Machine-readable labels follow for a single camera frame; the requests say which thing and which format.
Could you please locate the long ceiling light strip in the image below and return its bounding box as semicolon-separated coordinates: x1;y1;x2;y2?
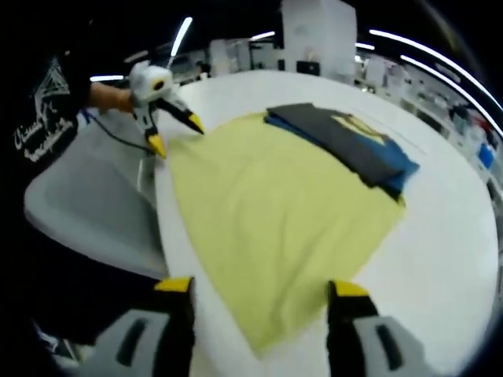
171;16;193;58
369;28;497;115
400;54;461;84

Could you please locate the white square pillar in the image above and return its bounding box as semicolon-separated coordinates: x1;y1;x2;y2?
280;0;358;75

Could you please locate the black square object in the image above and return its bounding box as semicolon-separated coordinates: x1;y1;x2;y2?
296;59;322;76

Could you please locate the yellow grey blue garment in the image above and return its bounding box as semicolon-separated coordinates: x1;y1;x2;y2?
166;101;421;361

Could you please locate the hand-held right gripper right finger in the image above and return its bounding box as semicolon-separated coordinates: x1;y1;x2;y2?
326;279;431;377

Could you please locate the person's left hand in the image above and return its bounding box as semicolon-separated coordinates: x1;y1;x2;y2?
113;89;138;114

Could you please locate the grey chair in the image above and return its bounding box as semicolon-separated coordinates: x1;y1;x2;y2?
24;124;171;279

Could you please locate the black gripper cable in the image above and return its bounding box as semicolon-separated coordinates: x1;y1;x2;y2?
94;113;154;156

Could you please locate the blue bin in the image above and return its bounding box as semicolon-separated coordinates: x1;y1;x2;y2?
479;142;497;167

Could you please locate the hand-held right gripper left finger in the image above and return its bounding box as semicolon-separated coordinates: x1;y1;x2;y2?
89;276;196;377

